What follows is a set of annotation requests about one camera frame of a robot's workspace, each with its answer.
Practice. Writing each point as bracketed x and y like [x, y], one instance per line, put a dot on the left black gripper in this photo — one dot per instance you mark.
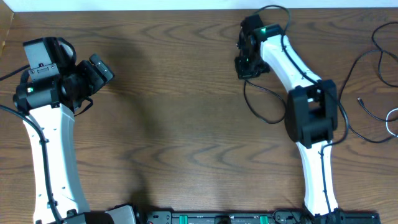
[99, 78]

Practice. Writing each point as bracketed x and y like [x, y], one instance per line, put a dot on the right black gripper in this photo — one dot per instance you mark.
[244, 73]

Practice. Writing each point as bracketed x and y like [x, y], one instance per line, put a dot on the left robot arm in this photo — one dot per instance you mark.
[48, 98]

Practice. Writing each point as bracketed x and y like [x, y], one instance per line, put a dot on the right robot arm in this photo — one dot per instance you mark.
[310, 115]

